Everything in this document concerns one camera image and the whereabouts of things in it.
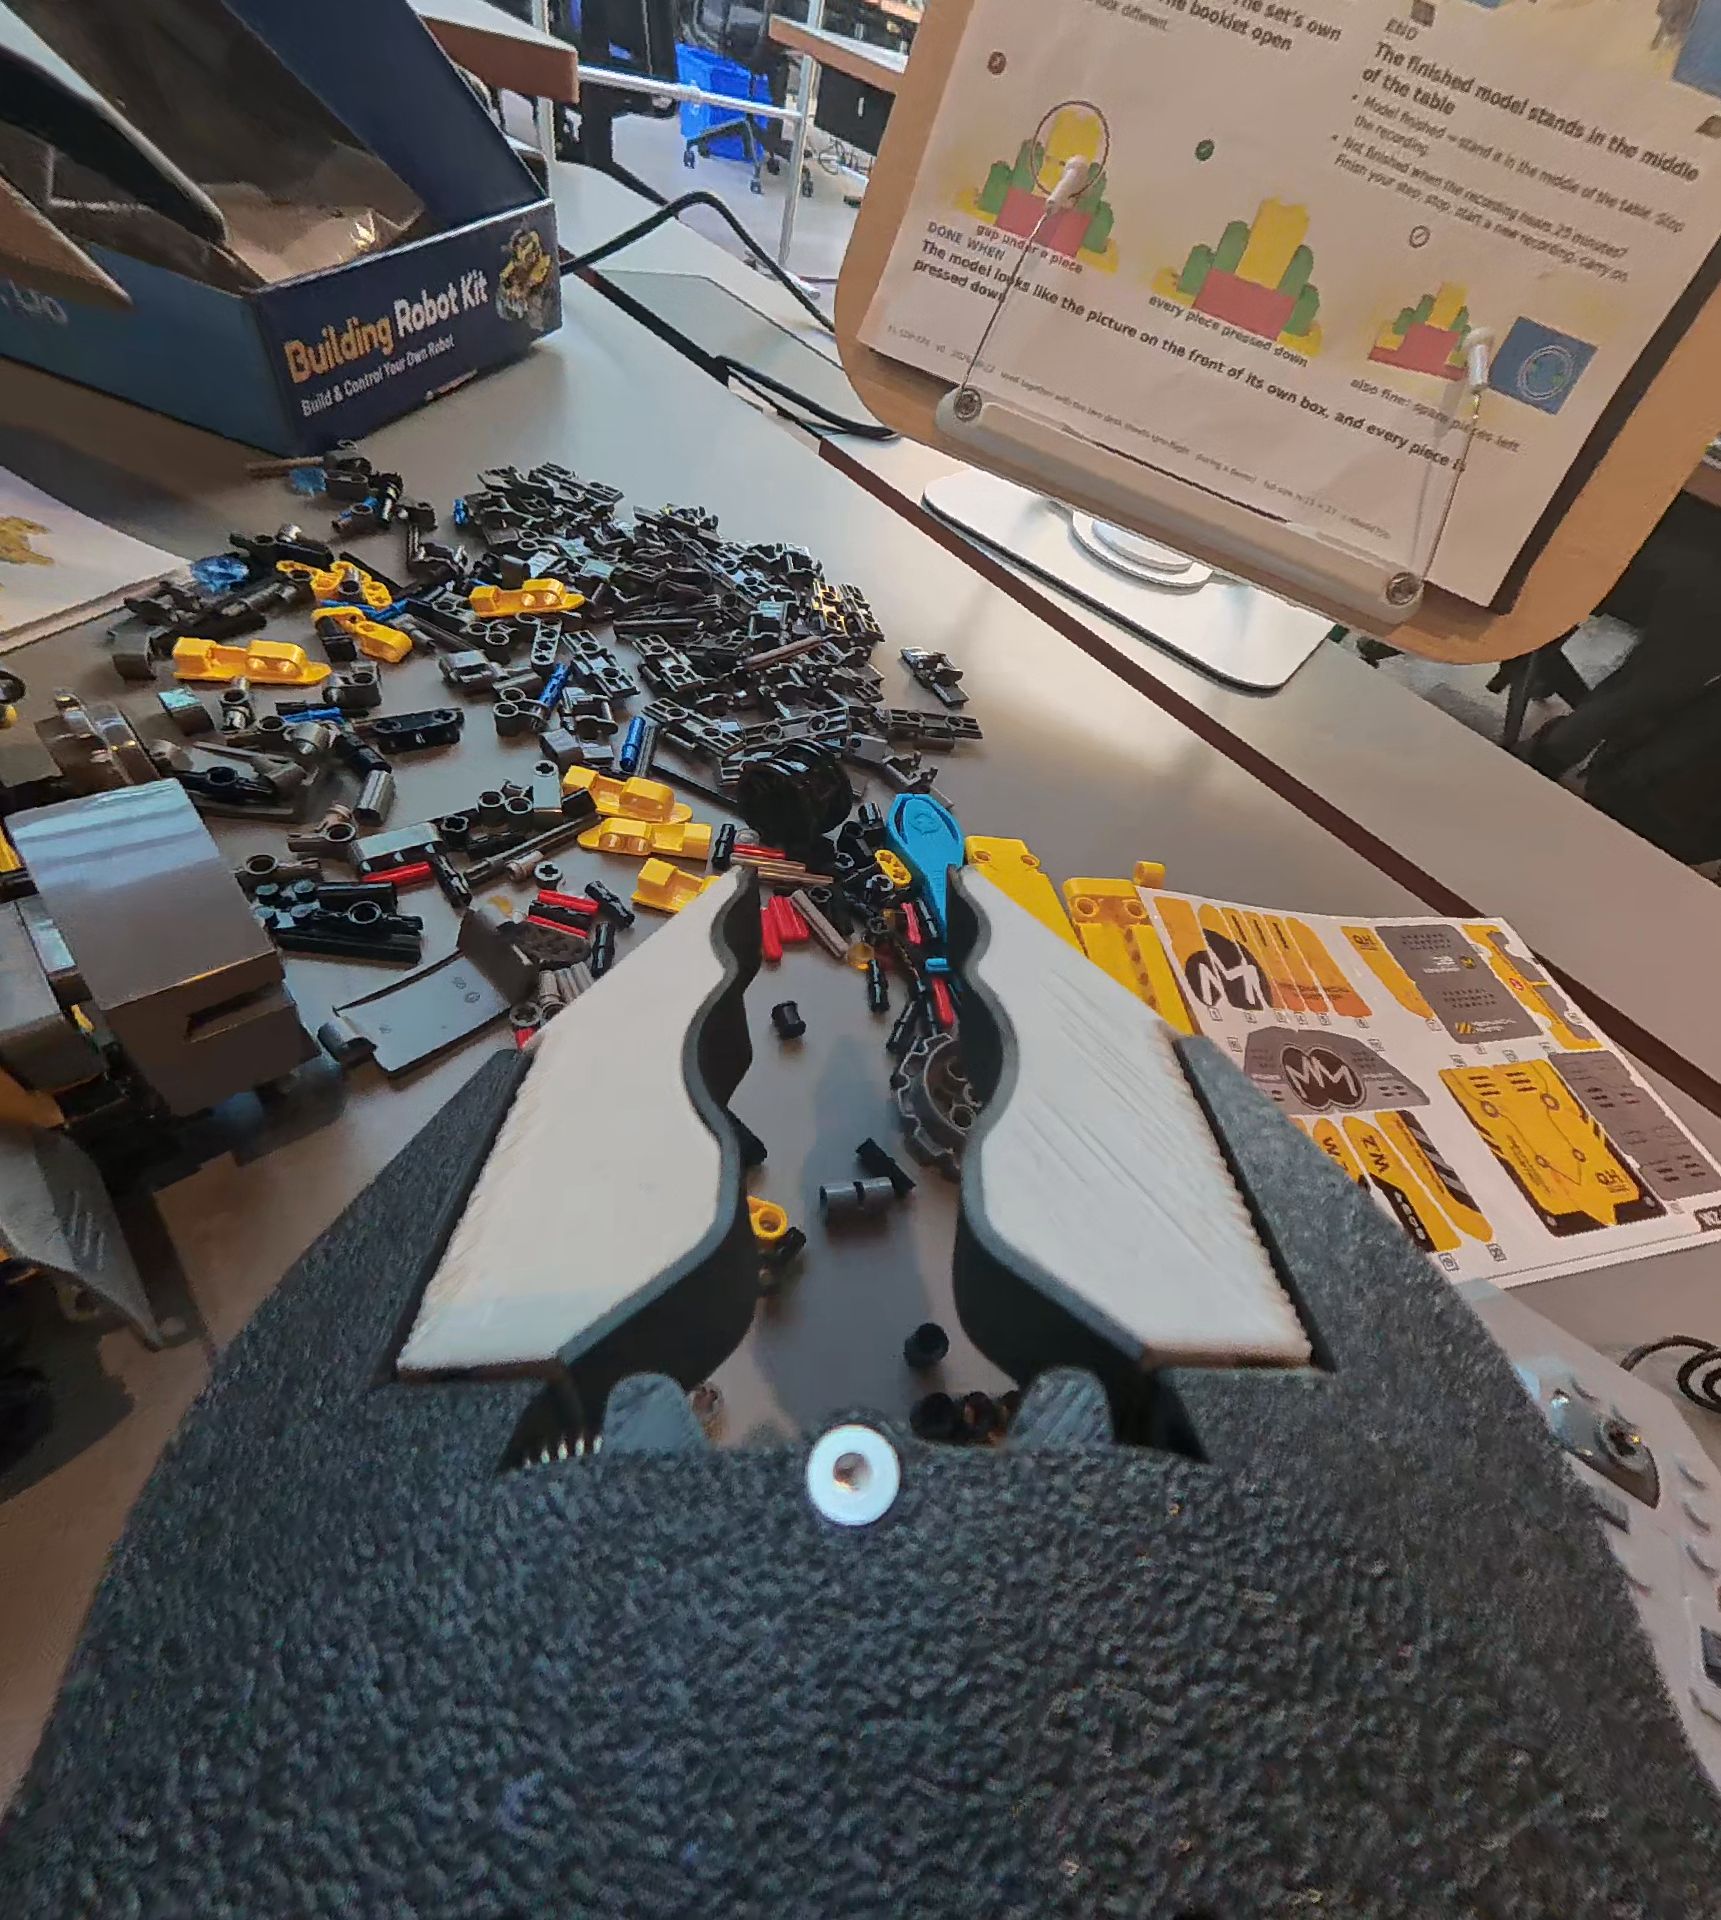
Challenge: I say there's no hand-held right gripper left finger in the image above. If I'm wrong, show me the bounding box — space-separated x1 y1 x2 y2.
395 868 765 1379

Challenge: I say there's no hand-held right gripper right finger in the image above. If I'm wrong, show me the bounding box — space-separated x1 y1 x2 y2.
951 868 1319 1374

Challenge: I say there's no yellow grey toy brick vehicle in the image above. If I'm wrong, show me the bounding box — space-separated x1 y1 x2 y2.
0 645 326 1516

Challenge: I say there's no grey desk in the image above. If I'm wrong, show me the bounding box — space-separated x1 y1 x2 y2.
0 269 1721 1920

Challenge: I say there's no yellow grey sticker sheet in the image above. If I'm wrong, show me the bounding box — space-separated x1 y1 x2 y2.
1137 884 1721 1293

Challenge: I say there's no blue brick separator tool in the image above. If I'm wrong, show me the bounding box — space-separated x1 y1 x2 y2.
883 792 969 939

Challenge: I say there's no black rubber tyre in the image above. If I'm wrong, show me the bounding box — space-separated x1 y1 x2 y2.
732 741 858 842

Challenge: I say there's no adjoining grey table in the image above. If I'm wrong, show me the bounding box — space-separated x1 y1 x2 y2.
544 158 1721 1141

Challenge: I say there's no pile of loose brick parts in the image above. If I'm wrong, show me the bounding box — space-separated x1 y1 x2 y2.
109 442 1195 1442

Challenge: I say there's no grey battery box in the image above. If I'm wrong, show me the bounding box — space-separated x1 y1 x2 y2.
1452 1276 1721 1868

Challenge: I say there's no blue cardboard box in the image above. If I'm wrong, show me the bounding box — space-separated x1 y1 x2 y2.
0 0 566 456

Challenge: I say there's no wooden document stand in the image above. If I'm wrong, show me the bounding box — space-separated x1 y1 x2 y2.
830 0 1721 696

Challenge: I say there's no printed instruction sheet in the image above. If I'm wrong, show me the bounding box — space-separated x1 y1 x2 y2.
860 0 1721 609

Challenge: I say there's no blue storage bin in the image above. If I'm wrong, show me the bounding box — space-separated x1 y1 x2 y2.
671 41 788 152

